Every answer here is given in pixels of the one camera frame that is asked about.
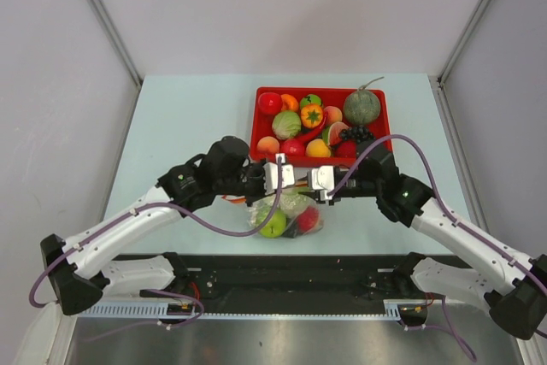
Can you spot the pink peach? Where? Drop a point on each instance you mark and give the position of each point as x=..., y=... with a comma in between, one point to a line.
x=332, y=114

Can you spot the red apple top left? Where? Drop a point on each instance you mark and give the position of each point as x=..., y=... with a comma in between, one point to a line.
x=270, y=103

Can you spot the orange bell pepper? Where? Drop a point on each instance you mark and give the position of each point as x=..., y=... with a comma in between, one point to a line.
x=311, y=115

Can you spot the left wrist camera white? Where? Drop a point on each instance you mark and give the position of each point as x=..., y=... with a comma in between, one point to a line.
x=278, y=175

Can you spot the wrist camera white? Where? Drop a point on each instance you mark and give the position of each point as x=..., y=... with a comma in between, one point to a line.
x=278, y=175
x=321, y=181

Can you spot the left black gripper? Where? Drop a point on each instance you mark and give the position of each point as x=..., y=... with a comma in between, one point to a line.
x=259, y=168

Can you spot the green bell pepper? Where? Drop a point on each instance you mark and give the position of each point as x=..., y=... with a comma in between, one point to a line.
x=310, y=99

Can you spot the orange fruit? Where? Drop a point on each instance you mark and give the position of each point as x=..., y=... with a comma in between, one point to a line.
x=289, y=103

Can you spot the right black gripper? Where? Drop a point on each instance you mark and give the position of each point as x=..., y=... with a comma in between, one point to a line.
x=336, y=199

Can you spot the red apple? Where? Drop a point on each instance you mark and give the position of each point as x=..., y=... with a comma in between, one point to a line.
x=270, y=103
x=292, y=147

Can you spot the red apple bottom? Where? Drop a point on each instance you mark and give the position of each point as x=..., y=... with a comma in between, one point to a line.
x=292, y=147

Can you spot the red plastic tray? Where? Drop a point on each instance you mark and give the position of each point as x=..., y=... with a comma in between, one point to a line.
x=344, y=154

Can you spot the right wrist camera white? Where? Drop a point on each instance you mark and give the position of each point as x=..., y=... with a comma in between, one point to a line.
x=321, y=181

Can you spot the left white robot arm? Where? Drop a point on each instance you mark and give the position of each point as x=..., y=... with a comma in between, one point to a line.
x=82, y=269

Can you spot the dark purple fruit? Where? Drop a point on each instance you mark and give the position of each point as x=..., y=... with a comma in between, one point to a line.
x=292, y=230

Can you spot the watermelon slice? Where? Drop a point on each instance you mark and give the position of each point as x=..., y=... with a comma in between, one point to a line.
x=334, y=134

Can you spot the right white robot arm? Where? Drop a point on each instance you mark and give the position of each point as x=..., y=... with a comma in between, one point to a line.
x=509, y=285

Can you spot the clear zip top bag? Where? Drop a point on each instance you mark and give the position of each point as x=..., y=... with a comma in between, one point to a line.
x=260, y=209

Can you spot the red chili pepper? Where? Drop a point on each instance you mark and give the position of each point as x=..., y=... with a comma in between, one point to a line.
x=312, y=134

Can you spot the black grape bunch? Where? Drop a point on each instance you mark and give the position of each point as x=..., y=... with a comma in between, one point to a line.
x=356, y=134

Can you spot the green cabbage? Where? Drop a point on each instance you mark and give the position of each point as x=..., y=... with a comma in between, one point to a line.
x=286, y=124

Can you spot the green apple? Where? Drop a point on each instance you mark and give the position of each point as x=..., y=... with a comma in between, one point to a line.
x=276, y=226

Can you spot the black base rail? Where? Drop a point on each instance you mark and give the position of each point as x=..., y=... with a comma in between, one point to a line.
x=295, y=285

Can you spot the green melon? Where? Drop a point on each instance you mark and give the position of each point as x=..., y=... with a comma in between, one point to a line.
x=362, y=106

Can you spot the white cauliflower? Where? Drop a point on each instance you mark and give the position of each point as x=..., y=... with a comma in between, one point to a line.
x=293, y=203

